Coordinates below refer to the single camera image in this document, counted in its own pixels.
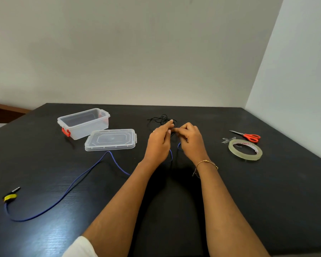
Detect person's left hand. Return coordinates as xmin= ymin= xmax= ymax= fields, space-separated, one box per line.
xmin=144 ymin=119 xmax=175 ymax=167

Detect person's right hand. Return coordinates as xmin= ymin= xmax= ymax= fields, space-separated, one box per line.
xmin=174 ymin=122 xmax=210 ymax=165

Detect blue cable with yellow tag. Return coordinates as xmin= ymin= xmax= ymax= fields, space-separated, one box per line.
xmin=3 ymin=142 xmax=182 ymax=222

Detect person's right forearm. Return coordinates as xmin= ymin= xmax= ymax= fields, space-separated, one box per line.
xmin=196 ymin=159 xmax=271 ymax=257

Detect person's left forearm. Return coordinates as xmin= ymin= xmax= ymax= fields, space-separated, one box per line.
xmin=81 ymin=158 xmax=157 ymax=257

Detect clear plastic box lid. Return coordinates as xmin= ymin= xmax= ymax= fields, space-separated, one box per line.
xmin=85 ymin=128 xmax=137 ymax=152

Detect clear adhesive tape roll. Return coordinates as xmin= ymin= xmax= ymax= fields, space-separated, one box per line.
xmin=228 ymin=139 xmax=263 ymax=161

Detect clear plastic storage box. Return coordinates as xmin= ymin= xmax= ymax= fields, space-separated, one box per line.
xmin=57 ymin=108 xmax=111 ymax=140

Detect white sleeve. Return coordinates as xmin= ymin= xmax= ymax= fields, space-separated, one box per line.
xmin=62 ymin=236 xmax=99 ymax=257

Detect brown wooden furniture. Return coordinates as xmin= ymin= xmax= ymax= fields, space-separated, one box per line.
xmin=0 ymin=102 xmax=32 ymax=124

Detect black thin cable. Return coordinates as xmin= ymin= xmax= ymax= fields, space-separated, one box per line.
xmin=147 ymin=114 xmax=177 ymax=137

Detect gold bracelet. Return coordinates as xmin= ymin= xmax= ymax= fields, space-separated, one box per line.
xmin=192 ymin=160 xmax=219 ymax=179

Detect orange handled scissors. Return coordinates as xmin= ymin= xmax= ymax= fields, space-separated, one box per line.
xmin=229 ymin=130 xmax=261 ymax=143

